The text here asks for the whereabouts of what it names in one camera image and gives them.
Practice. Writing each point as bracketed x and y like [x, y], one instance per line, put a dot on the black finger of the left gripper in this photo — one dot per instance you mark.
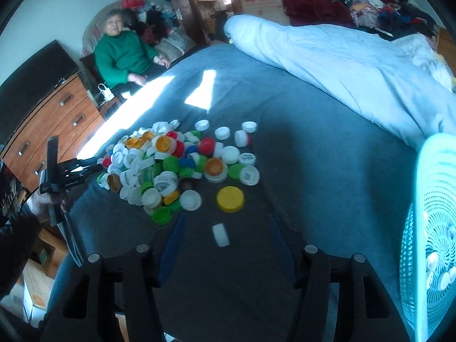
[74, 163]
[80, 175]

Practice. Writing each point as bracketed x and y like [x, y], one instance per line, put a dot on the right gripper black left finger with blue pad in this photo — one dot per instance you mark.
[87, 311]

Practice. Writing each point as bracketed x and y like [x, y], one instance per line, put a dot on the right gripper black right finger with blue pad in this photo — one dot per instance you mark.
[365, 311]

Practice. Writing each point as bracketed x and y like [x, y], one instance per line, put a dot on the large white bottle cap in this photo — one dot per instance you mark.
[190, 200]

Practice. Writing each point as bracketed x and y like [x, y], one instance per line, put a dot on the operator left hand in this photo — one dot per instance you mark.
[39, 203]

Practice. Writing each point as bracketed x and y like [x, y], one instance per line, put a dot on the wooden chest of drawers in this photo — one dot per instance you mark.
[68, 113]

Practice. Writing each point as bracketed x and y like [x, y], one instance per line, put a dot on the green bottle cap front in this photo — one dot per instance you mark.
[161, 215]

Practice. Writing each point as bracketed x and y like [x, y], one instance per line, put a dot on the white small bag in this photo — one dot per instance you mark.
[105, 92]

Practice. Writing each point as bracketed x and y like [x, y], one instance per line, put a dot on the light blue perforated basket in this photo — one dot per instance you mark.
[427, 254]

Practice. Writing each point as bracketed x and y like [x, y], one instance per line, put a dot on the black flat television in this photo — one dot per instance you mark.
[41, 74]

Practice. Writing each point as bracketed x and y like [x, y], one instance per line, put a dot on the grey blue bed blanket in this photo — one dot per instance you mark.
[331, 176]

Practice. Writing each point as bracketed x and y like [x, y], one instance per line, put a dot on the dark brown bottle cap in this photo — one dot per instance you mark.
[186, 184]

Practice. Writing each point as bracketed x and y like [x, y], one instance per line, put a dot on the yellow bottle cap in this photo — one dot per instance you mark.
[230, 199]

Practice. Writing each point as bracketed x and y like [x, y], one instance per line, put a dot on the woman in green sweater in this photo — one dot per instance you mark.
[124, 60]

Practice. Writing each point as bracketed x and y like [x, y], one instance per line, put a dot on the orange bottle cap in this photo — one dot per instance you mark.
[213, 167]

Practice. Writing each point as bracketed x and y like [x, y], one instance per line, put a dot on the red bottle cap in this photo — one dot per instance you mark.
[206, 146]

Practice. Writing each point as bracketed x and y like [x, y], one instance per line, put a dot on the white cap far right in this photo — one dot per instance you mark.
[249, 126]

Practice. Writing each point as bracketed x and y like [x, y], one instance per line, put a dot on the light blue folded duvet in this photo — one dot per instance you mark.
[402, 86]

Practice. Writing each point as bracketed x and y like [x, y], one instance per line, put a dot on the dark red blanket pile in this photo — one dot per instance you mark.
[315, 12]

